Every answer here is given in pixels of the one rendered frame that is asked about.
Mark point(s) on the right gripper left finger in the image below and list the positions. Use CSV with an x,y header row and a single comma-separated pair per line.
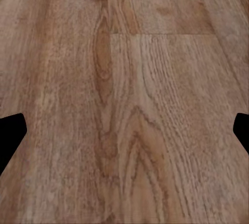
x,y
12,131

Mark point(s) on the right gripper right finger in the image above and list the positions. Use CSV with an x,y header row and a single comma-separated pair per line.
x,y
241,129

